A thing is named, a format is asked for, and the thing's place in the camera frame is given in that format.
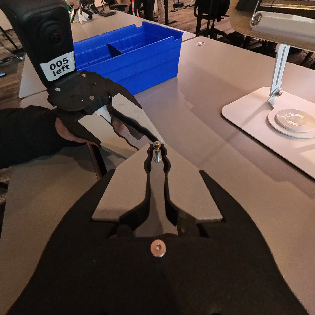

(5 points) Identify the silver hex bolt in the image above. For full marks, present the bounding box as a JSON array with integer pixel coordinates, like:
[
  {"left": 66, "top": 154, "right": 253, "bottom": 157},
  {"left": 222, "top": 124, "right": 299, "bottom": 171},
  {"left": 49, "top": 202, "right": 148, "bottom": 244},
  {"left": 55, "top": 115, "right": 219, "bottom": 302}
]
[{"left": 153, "top": 142, "right": 163, "bottom": 163}]

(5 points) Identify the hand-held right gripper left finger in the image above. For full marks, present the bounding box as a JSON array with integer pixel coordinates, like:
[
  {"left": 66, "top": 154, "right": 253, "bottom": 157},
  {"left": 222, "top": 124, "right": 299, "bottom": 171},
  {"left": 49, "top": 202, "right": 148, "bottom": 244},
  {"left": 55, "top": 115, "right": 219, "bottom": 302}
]
[{"left": 92, "top": 142, "right": 155, "bottom": 231}]

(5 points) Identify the black office chair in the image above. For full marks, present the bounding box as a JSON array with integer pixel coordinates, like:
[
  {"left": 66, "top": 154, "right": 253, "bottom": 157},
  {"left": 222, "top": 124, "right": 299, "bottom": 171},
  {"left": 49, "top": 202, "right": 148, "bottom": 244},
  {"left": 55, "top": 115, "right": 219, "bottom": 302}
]
[{"left": 194, "top": 0, "right": 232, "bottom": 37}]

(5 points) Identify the blue plastic bin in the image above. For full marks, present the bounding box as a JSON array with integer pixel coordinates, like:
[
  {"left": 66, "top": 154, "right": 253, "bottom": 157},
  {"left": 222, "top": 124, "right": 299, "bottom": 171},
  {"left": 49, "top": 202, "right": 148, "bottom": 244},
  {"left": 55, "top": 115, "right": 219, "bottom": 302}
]
[{"left": 73, "top": 21, "right": 183, "bottom": 95}]

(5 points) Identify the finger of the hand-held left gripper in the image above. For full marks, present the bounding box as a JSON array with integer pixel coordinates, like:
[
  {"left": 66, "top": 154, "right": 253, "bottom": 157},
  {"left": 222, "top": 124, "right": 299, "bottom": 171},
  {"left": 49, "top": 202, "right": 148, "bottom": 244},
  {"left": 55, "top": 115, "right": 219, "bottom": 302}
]
[
  {"left": 108, "top": 92, "right": 166, "bottom": 146},
  {"left": 78, "top": 105, "right": 139, "bottom": 160}
]

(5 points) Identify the black bin divider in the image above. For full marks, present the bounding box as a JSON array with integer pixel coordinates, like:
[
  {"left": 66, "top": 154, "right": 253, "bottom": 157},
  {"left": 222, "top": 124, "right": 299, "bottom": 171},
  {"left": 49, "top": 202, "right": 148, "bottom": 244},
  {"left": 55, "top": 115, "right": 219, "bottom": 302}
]
[{"left": 106, "top": 43, "right": 124, "bottom": 59}]

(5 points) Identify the white adjustable stand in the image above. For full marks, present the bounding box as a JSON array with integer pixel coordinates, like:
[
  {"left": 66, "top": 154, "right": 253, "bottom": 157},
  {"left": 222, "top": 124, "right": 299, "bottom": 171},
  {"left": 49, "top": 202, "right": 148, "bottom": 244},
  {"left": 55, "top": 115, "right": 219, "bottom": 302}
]
[{"left": 221, "top": 0, "right": 315, "bottom": 179}]

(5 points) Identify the white angular gadget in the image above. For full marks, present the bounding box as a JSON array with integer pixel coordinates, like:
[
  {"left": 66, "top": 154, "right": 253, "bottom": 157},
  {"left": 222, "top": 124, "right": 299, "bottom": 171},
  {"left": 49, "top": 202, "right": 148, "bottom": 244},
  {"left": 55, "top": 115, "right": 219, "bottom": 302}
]
[{"left": 70, "top": 0, "right": 95, "bottom": 24}]

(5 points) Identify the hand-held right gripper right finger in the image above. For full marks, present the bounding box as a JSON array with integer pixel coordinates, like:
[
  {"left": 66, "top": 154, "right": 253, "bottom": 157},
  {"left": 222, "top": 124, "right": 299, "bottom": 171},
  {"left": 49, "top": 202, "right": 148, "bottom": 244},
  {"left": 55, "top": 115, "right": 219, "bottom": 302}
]
[{"left": 161, "top": 143, "right": 223, "bottom": 228}]

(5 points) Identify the person's left hand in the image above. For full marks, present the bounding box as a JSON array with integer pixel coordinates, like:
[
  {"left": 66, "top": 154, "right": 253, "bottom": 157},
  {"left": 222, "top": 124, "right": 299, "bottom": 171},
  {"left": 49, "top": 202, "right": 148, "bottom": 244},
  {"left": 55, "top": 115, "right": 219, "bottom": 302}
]
[{"left": 55, "top": 117, "right": 100, "bottom": 144}]

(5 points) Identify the person's left forearm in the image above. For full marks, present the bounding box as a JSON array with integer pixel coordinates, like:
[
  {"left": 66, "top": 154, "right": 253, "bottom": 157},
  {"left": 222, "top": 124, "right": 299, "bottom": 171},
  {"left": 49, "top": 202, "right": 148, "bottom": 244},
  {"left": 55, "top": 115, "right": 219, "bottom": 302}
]
[{"left": 0, "top": 105, "right": 82, "bottom": 170}]

